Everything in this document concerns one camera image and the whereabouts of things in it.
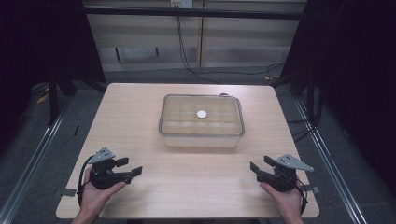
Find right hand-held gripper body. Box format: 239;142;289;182
257;153;315;193

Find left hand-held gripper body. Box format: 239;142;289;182
88;147;133;190

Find person's left hand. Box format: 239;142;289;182
79;165;127;220

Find person's right hand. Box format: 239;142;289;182
259;177;305;220

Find grey tape strip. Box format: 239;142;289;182
302;185;321;195
60;188;78;198

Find clear plastic lidded box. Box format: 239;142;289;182
157;93;246;148

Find black metal stand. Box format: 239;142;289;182
47;69;61;127

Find yellow floor object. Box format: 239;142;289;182
35;88;50;105

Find black curtain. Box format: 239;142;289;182
0;0;106;147
279;0;396;200

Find black horizontal bar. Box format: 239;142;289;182
83;7;304;21

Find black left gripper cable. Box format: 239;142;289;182
76;155;95;207

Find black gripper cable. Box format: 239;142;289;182
76;155;95;207
294;182;310;217

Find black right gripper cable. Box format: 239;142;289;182
294;182;310;217

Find metal floor rail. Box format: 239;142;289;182
0;96;75;224
292;95;370;224

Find black floor cables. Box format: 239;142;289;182
285;86;324;145

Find black floor cable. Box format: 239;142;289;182
192;62;286;77

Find black hanging cable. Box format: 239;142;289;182
175;15;222;85

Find white wall socket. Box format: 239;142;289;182
169;0;194;9

